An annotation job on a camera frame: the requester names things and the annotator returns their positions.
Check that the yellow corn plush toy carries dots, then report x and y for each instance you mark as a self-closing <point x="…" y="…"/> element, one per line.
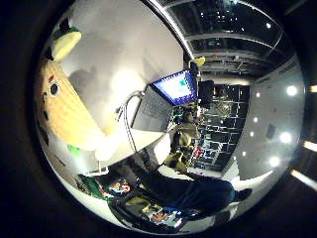
<point x="66" y="105"/>

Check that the open black laptop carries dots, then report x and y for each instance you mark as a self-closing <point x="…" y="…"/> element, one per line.
<point x="155" y="109"/>

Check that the dark storage shelf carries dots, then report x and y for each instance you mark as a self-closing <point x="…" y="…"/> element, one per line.
<point x="224" y="132"/>

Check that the colourful toy package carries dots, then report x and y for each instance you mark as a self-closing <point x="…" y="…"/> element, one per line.
<point x="120" y="187"/>

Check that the person in dark clothes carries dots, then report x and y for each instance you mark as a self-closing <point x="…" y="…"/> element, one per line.
<point x="191" y="195"/>

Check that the green plastic bag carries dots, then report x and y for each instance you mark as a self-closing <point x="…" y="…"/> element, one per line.
<point x="92" y="186"/>

